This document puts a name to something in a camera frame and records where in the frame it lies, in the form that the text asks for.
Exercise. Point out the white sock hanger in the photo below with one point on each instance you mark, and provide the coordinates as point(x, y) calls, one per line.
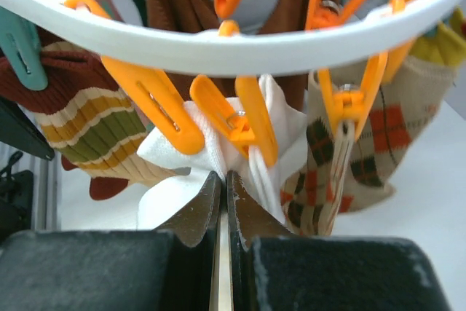
point(211, 54)

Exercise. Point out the teal clothespin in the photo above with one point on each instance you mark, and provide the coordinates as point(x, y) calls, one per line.
point(21, 45)

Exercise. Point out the orange clothespin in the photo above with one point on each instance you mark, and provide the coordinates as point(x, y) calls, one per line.
point(156, 96)
point(353, 104)
point(250, 126)

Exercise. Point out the yellow sock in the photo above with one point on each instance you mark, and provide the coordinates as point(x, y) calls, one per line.
point(447, 46)

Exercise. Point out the brown sock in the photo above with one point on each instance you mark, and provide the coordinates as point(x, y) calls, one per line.
point(260, 16)

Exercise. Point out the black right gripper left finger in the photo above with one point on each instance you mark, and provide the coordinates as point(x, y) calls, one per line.
point(168, 268)

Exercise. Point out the striped beige green sock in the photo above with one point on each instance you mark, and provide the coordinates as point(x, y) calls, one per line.
point(86, 116)

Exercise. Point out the beige argyle sock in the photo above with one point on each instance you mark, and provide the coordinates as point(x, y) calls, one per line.
point(402, 110)
point(311, 197)

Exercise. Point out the white sock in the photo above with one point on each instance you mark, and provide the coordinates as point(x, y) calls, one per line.
point(263, 184)

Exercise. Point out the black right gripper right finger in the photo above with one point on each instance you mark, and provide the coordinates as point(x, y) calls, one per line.
point(274, 269)

